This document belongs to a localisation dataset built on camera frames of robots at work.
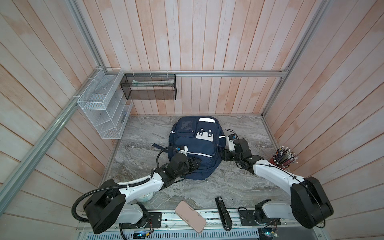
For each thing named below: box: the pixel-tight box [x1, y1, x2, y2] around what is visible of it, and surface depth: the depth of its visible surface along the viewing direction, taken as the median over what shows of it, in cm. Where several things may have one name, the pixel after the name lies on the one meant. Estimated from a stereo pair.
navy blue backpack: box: [153, 115, 226, 180], surface depth 95 cm
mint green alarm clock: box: [136, 191, 154, 203], surface depth 80 cm
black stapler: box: [215, 196, 233, 232], surface depth 74 cm
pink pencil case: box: [175, 200, 207, 233], surface depth 75 cm
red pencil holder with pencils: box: [269, 145, 299, 170], surface depth 81 cm
